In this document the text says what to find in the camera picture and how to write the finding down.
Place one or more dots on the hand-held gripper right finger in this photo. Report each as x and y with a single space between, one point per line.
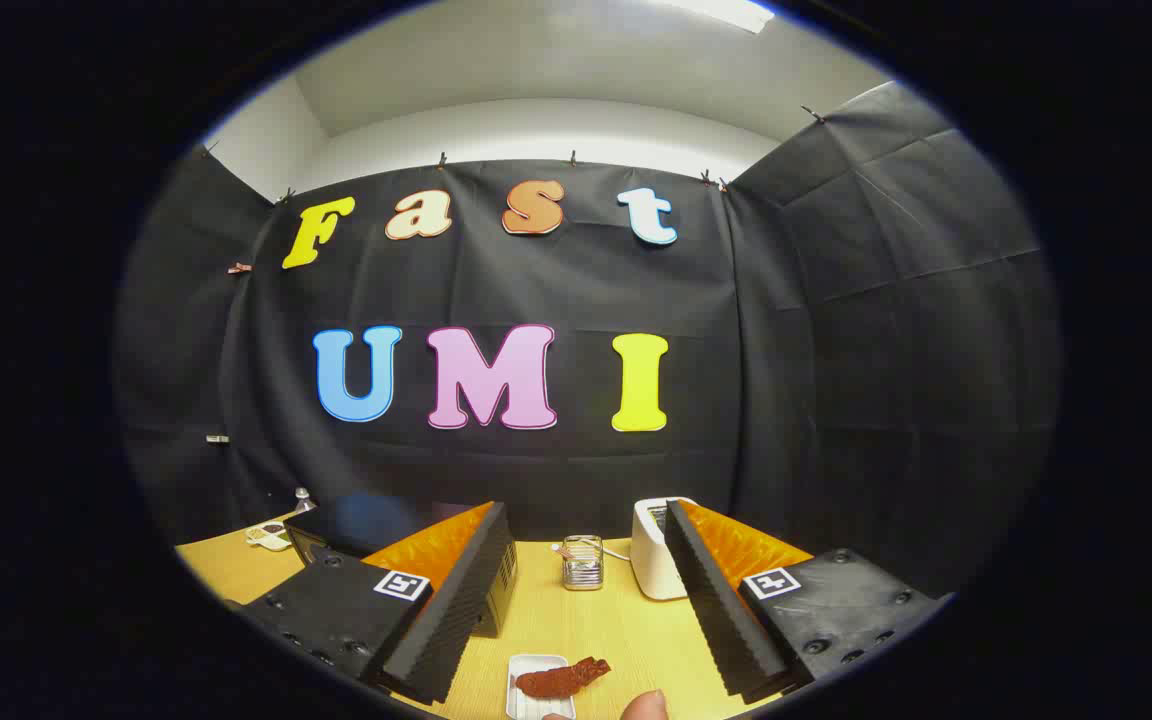
721 610

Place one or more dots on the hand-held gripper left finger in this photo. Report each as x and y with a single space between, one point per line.
456 610

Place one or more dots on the reddish-brown dried meat strip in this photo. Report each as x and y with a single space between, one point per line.
561 680

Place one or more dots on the black toaster oven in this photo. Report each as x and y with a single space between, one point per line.
356 525

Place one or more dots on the white pop-up toaster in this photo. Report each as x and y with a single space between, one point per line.
648 560

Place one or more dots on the small white rectangular tray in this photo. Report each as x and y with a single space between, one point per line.
526 708

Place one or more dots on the clear plastic bottle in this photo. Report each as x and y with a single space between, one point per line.
303 500

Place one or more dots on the white divided seasoning dish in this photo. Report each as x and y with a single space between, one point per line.
269 536

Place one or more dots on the black backdrop cloth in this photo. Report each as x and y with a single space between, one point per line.
576 290

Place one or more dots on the ceiling light panel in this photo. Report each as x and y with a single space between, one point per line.
726 12

